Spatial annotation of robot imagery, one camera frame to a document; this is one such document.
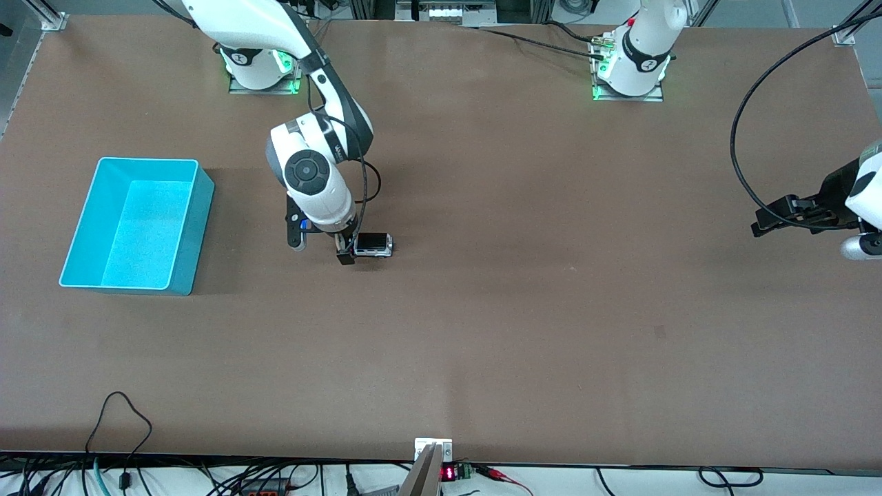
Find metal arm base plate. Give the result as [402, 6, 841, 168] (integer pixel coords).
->
[591, 34, 666, 103]
[229, 21, 308, 95]

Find teal plastic bin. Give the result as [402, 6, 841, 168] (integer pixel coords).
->
[59, 158, 216, 297]

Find long thin black cable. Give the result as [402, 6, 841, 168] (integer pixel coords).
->
[448, 25, 606, 60]

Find short thick black cable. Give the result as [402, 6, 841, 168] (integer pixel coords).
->
[543, 19, 607, 46]

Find thin black looped cable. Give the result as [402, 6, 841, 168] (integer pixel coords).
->
[84, 391, 154, 491]

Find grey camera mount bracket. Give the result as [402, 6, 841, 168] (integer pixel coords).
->
[397, 437, 454, 496]

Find upright aluminium frame post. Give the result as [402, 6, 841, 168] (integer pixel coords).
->
[682, 0, 721, 27]

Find metal unit with white lights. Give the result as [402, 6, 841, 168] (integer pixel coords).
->
[396, 0, 498, 27]

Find coiled black cable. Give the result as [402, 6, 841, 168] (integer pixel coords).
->
[698, 466, 764, 488]

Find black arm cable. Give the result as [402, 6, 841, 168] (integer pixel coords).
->
[730, 14, 882, 231]
[303, 65, 382, 252]

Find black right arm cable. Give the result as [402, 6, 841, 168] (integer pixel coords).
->
[303, 65, 382, 252]

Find red clip wires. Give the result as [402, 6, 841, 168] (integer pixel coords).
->
[474, 464, 535, 496]

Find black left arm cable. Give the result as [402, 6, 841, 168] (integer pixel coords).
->
[730, 14, 882, 231]

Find black cable bundle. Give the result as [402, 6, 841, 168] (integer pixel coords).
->
[276, 0, 345, 21]

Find diagonal aluminium profile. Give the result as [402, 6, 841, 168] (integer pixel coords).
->
[837, 0, 882, 34]

